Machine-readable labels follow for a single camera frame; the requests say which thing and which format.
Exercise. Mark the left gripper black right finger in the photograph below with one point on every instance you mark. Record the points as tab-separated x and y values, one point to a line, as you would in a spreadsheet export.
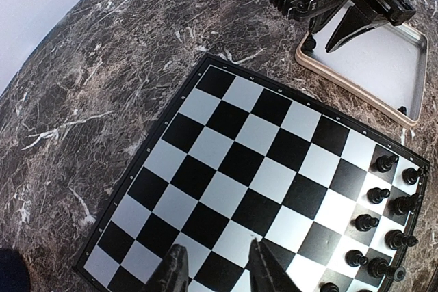
266	273

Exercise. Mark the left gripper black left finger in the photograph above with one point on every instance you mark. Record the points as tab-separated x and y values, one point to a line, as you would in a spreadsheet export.
172	272

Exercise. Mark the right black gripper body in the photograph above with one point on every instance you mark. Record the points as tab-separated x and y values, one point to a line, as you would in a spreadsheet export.
396	11

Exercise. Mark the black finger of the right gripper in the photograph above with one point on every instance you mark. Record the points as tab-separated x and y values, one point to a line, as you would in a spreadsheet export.
318	22
345	32

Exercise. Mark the wooden tray with dark base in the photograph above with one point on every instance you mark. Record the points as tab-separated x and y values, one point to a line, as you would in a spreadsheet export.
385	67

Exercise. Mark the black chess piece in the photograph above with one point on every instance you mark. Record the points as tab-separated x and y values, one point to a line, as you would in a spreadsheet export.
405	204
411	175
355	258
366	222
379	267
396	239
402	110
376	195
329	287
385	163

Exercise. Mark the dark blue cup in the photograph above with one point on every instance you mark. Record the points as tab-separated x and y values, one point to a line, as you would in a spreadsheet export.
14	271

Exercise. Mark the black chess piece tray corner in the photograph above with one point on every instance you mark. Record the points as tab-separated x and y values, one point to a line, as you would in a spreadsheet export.
310	43

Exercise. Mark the black grey chess board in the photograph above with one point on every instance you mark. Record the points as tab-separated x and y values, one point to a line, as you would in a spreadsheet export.
237	156

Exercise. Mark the black chess piece in tray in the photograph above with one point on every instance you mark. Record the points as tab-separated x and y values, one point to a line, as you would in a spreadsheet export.
402	110

